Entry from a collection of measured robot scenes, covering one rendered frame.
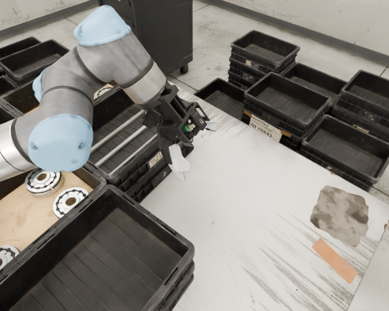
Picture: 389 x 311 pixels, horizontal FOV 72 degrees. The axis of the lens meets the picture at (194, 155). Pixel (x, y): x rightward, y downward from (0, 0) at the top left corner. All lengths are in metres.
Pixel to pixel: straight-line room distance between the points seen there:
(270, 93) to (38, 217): 1.43
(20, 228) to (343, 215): 1.00
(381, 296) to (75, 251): 1.53
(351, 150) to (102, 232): 1.42
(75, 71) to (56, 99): 0.08
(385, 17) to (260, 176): 2.63
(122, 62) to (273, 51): 1.85
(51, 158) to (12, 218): 0.57
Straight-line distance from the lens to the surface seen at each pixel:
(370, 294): 1.82
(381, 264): 1.92
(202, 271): 0.87
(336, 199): 1.08
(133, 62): 0.46
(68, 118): 0.39
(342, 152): 1.74
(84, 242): 0.82
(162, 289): 0.62
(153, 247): 0.76
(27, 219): 0.92
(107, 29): 0.45
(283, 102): 1.75
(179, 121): 0.51
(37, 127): 0.39
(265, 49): 2.26
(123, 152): 0.96
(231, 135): 1.17
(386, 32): 3.46
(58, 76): 0.47
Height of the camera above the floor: 1.53
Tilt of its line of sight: 50 degrees down
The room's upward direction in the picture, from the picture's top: straight up
